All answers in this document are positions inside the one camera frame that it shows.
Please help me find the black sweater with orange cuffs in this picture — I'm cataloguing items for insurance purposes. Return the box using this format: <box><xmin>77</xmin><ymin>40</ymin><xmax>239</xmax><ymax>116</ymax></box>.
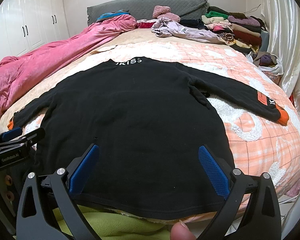
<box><xmin>12</xmin><ymin>57</ymin><xmax>289</xmax><ymax>220</ymax></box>

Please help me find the bag of clothes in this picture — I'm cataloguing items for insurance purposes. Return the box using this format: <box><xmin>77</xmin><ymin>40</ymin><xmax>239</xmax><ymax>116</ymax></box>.
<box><xmin>246</xmin><ymin>51</ymin><xmax>283</xmax><ymax>85</ymax></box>

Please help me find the stack of folded clothes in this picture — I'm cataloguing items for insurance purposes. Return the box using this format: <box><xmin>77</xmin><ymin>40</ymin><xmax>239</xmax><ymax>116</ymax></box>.
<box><xmin>201</xmin><ymin>6</ymin><xmax>268</xmax><ymax>55</ymax></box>

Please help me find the person's right hand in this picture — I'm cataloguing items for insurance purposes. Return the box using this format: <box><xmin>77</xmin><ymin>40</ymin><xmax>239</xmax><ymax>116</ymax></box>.
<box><xmin>170</xmin><ymin>220</ymin><xmax>196</xmax><ymax>240</ymax></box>

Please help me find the beige bed sheet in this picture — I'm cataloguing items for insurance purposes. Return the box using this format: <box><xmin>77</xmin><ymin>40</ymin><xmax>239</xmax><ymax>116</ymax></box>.
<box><xmin>0</xmin><ymin>28</ymin><xmax>166</xmax><ymax>131</ymax></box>

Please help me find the pink velvet quilt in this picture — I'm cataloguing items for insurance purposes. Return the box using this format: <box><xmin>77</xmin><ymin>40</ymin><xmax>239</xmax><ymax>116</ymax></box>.
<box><xmin>0</xmin><ymin>14</ymin><xmax>137</xmax><ymax>118</ymax></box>

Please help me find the green fleece sleeve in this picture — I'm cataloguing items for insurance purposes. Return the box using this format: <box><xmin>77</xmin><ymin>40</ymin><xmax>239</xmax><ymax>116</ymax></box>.
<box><xmin>52</xmin><ymin>204</ymin><xmax>172</xmax><ymax>240</ymax></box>

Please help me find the peach plaid white-pattern blanket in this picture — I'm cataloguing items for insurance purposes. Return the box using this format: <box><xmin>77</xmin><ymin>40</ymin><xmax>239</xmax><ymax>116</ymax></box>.
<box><xmin>22</xmin><ymin>41</ymin><xmax>300</xmax><ymax>224</ymax></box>

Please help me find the blue garment on pillow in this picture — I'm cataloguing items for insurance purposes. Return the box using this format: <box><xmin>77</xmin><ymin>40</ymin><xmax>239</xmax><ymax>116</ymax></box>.
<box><xmin>96</xmin><ymin>10</ymin><xmax>130</xmax><ymax>22</ymax></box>

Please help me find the red garment near headboard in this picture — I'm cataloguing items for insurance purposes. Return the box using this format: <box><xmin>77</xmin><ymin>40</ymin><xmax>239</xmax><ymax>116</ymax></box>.
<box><xmin>136</xmin><ymin>22</ymin><xmax>155</xmax><ymax>29</ymax></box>

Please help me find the lilac crumpled garment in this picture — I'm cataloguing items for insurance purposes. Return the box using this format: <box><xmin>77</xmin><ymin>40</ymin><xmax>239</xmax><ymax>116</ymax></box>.
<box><xmin>151</xmin><ymin>17</ymin><xmax>224</xmax><ymax>44</ymax></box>

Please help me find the grey quilted headboard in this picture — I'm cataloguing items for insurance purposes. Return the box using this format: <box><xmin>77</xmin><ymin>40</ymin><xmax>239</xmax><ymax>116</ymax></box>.
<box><xmin>87</xmin><ymin>0</ymin><xmax>209</xmax><ymax>25</ymax></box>

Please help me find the pink fluffy garment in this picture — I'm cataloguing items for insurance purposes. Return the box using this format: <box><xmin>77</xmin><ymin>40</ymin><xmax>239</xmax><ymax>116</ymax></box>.
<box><xmin>152</xmin><ymin>5</ymin><xmax>180</xmax><ymax>22</ymax></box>

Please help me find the white satin curtain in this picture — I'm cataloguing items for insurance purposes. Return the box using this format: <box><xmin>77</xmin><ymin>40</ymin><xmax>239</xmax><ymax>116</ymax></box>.
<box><xmin>261</xmin><ymin>0</ymin><xmax>300</xmax><ymax>117</ymax></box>

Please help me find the white wardrobe with black handles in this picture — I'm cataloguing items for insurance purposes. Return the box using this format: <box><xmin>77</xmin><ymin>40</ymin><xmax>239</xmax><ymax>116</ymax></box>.
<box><xmin>0</xmin><ymin>0</ymin><xmax>69</xmax><ymax>61</ymax></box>

